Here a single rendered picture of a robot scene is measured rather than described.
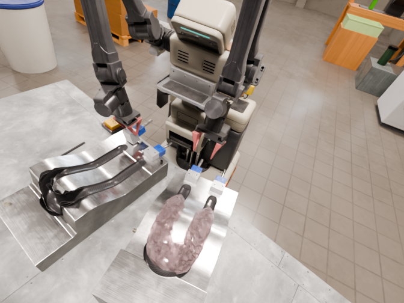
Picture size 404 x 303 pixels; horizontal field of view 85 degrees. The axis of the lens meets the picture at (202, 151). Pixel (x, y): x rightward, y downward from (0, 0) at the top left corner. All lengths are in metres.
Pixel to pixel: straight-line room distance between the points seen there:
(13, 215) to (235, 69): 0.80
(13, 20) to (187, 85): 2.33
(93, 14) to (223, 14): 0.42
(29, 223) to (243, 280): 0.68
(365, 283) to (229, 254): 1.48
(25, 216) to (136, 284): 0.41
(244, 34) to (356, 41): 4.95
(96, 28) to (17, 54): 2.55
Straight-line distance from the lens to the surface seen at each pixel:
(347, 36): 5.51
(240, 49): 0.68
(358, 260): 2.24
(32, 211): 0.89
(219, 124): 0.74
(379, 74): 4.83
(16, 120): 1.32
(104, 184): 0.84
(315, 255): 2.03
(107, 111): 0.77
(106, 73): 0.78
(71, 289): 0.82
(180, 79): 1.06
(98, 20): 0.76
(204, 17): 0.91
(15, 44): 3.23
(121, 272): 0.69
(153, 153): 0.88
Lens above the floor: 1.57
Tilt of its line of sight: 45 degrees down
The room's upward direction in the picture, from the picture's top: 14 degrees clockwise
